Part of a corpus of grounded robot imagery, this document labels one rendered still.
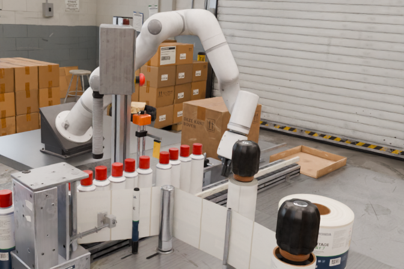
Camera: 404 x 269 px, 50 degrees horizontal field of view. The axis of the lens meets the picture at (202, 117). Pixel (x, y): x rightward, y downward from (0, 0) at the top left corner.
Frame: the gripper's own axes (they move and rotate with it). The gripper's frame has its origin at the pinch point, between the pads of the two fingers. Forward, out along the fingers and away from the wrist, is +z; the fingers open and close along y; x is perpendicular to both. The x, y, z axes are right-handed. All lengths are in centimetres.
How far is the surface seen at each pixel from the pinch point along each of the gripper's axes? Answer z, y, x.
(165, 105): -28, -286, 235
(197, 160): -2.3, 2.5, -21.1
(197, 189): 7.8, 2.9, -16.9
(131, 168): 4.5, 1.1, -47.7
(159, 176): 5.8, 1.2, -35.4
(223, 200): 10.0, 4.9, -2.5
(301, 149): -18, -12, 78
